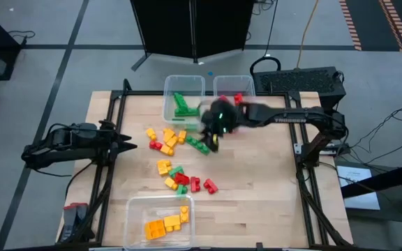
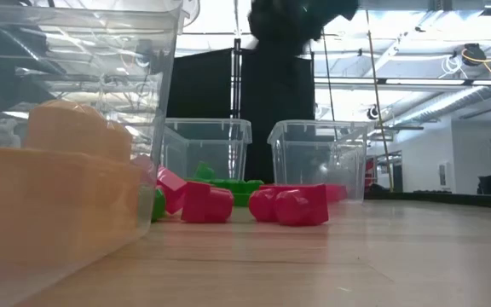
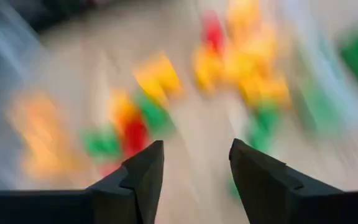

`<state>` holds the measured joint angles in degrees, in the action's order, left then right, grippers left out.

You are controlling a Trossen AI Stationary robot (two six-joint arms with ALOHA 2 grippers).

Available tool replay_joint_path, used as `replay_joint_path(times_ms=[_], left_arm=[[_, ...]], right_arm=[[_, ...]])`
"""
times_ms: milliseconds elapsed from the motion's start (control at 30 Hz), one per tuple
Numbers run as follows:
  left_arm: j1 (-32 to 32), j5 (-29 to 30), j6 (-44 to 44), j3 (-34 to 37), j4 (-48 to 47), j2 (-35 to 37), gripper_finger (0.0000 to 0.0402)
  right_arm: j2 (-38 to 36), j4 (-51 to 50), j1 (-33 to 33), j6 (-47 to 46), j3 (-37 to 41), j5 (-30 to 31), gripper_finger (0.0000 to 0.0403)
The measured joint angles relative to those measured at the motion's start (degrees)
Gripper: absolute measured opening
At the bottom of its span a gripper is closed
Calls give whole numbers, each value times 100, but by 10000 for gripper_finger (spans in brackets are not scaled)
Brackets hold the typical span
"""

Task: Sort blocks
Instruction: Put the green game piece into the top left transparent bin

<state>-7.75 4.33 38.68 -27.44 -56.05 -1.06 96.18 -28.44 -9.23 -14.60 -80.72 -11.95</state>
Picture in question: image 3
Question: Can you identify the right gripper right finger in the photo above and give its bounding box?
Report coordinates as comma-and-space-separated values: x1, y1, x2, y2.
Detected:
229, 138, 358, 224

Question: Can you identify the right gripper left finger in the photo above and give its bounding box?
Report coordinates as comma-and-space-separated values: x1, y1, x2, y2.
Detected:
0, 139, 165, 224

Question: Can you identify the long green building block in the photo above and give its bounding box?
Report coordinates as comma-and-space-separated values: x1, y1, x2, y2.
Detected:
296, 82, 343, 133

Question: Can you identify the yellow two-stud building block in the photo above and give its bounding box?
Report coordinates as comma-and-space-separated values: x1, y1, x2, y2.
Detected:
9, 91, 85, 181

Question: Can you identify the yellow wedge building block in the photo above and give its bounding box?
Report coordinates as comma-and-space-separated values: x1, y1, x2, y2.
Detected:
233, 26, 281, 71

